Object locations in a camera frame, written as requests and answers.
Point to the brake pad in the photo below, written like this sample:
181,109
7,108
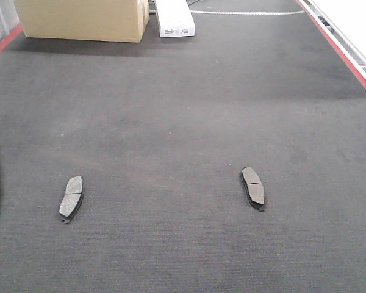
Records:
72,199
254,188

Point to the dark grey conveyor belt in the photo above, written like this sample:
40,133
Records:
160,132

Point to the cardboard box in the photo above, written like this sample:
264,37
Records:
111,21

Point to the white long box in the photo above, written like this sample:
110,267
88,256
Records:
174,19

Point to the red conveyor side rail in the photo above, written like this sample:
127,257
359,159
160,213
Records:
345,56

